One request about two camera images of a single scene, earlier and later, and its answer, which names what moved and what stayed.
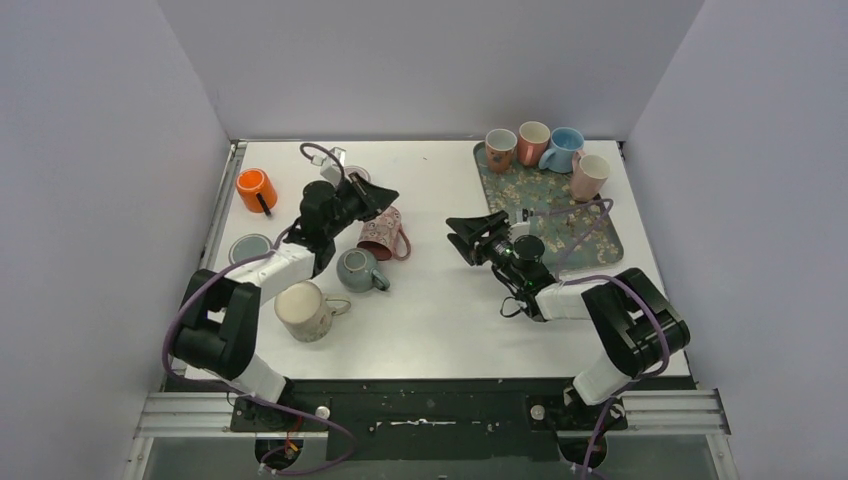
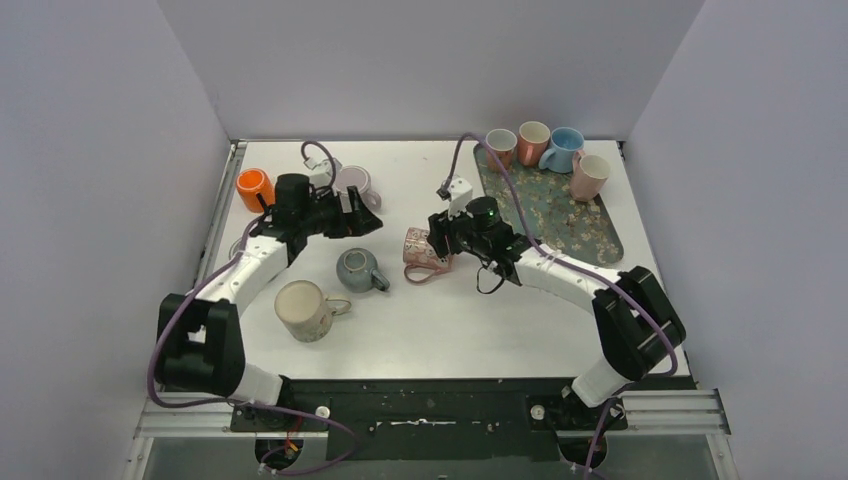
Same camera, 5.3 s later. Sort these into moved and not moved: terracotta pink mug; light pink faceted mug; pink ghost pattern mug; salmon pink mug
Moved: pink ghost pattern mug
Not moved: terracotta pink mug; salmon pink mug; light pink faceted mug
